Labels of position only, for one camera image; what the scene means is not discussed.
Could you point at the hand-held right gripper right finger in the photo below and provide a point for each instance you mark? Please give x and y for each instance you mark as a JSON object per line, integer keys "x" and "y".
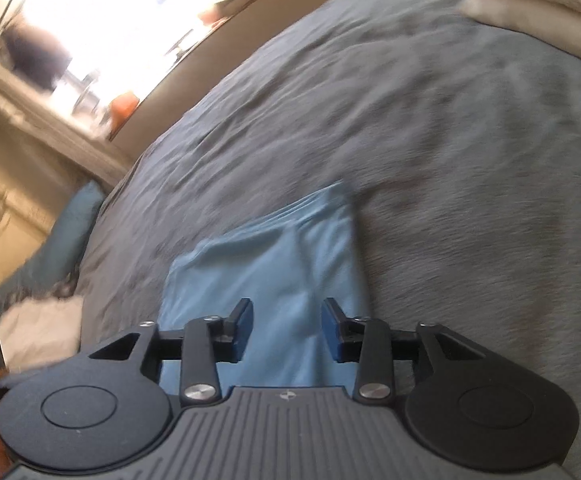
{"x": 330, "y": 330}

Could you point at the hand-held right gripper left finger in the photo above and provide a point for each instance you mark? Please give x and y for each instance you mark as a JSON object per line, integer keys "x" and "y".
{"x": 243, "y": 330}

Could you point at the light blue printed t-shirt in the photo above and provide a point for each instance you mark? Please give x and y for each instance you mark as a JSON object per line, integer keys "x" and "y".
{"x": 270, "y": 270}

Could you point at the folded cream white shirt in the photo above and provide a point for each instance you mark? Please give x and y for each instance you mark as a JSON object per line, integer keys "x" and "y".
{"x": 40, "y": 330}

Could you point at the teal blue pillow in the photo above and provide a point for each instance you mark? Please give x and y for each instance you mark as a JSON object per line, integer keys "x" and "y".
{"x": 0, "y": 230}

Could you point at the grey bed blanket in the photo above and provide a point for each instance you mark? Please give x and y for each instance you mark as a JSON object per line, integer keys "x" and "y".
{"x": 420, "y": 135}

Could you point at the orange box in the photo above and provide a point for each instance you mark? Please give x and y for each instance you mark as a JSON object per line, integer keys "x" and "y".
{"x": 123, "y": 103}

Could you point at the dark object by window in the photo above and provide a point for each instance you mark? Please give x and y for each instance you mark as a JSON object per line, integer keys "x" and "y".
{"x": 35, "y": 55}

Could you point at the window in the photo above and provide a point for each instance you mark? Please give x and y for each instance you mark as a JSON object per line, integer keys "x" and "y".
{"x": 120, "y": 20}

